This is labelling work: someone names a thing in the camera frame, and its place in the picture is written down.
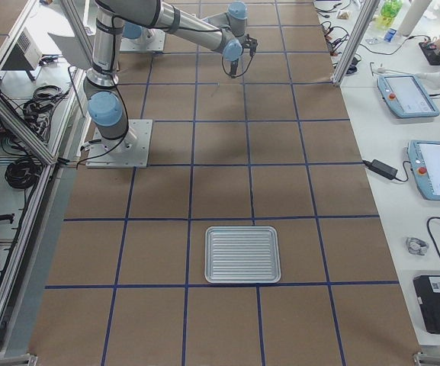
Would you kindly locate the ribbed metal tray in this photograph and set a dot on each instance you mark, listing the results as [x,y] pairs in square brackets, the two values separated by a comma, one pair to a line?
[242,255]

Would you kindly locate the teach pendant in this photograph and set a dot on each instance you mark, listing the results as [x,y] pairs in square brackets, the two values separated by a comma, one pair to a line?
[424,157]
[406,97]

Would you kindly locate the grey electronics box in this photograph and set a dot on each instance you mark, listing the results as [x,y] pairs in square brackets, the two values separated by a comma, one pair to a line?
[25,56]

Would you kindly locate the lower teach pendant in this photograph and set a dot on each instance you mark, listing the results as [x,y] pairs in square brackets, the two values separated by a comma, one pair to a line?
[424,157]

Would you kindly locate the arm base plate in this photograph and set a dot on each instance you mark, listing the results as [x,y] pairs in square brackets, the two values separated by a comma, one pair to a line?
[142,40]
[133,151]

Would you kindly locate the green bottle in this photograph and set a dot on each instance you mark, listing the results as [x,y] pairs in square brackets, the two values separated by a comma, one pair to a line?
[388,12]

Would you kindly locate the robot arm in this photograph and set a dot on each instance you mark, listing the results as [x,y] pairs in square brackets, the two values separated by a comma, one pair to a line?
[135,26]

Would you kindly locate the upper teach pendant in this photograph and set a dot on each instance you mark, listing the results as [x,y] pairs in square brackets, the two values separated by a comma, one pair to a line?
[406,97]

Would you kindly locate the black power brick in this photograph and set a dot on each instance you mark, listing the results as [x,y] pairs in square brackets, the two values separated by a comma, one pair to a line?
[381,169]

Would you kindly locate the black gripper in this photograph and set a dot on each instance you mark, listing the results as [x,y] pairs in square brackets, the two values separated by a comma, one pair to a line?
[234,62]

